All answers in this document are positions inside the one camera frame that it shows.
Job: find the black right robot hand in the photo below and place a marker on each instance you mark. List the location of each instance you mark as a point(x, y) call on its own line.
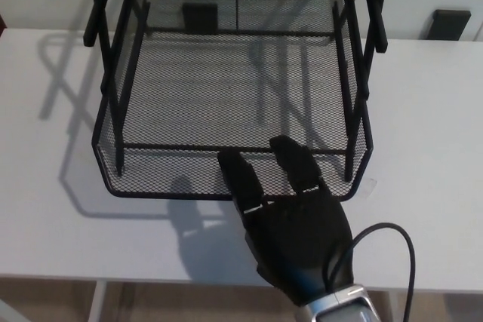
point(298, 239)

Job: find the black mesh file tray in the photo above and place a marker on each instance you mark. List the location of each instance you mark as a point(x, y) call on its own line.
point(158, 182)

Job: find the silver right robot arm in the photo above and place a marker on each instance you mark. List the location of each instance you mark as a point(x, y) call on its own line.
point(343, 308)

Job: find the black metal tray rack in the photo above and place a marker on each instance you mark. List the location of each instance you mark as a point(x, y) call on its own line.
point(381, 35)

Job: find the clear tape piece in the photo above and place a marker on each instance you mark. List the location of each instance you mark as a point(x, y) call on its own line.
point(369, 188)

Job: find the dark red-brown panel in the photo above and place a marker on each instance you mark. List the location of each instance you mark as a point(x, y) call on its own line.
point(1, 21)

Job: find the black rectangular wall fixture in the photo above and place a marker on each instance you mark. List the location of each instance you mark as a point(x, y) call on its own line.
point(200, 17)
point(450, 25)

